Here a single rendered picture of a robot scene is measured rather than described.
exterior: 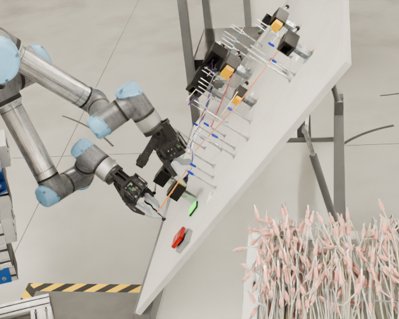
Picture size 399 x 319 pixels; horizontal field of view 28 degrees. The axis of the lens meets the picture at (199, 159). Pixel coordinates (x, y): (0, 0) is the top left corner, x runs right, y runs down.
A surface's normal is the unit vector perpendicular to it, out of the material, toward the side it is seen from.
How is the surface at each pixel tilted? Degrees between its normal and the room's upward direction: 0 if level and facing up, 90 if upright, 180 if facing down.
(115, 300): 0
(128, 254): 0
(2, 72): 84
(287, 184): 0
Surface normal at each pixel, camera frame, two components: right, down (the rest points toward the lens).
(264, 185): -0.11, -0.86
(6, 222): 0.24, 0.47
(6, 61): 0.43, 0.33
